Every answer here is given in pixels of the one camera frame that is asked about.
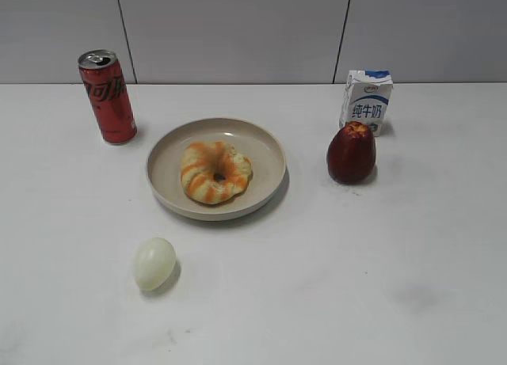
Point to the red wax apple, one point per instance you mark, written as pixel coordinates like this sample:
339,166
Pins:
351,154

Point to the red cola can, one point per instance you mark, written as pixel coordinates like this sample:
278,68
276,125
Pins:
103,78

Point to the beige round plate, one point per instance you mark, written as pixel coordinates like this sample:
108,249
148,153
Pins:
270,175

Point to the white blue milk carton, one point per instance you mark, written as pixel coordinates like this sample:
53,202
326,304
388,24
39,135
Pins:
366,98

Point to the orange striped ring croissant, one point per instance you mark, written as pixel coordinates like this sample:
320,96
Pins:
213,173

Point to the white peeled egg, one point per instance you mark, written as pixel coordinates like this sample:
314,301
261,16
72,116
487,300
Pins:
154,261

